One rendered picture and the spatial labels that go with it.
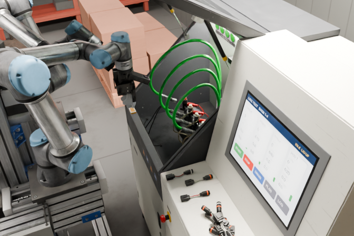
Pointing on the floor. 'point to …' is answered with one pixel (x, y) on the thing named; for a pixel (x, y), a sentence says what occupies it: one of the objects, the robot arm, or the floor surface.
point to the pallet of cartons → (148, 46)
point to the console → (286, 53)
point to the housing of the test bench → (290, 21)
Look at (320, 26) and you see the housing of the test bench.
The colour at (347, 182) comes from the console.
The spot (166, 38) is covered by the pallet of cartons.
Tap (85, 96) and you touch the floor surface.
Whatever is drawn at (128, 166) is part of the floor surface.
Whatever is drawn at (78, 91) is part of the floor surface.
